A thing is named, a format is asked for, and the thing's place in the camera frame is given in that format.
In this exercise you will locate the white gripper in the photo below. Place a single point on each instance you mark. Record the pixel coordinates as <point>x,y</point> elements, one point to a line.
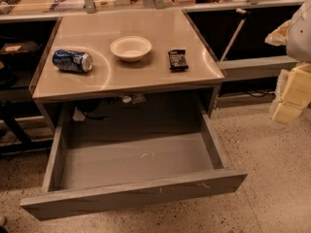
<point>300,36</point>

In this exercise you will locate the white paper bowl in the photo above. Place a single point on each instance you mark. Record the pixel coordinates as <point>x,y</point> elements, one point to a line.
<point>131,48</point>

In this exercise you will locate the black bag on shelf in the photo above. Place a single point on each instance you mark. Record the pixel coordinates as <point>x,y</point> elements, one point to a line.
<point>20,56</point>

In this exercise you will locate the open grey top drawer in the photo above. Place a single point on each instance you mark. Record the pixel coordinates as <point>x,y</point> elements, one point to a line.
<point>134,158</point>

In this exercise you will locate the black snack bar packet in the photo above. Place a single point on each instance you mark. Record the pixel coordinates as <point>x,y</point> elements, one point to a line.
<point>177,59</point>

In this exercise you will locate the blue pepsi can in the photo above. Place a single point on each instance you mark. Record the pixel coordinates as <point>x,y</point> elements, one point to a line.
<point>72,61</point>

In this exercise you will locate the grey cabinet with steel top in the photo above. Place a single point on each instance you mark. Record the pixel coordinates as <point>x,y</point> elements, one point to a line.
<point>166,29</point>

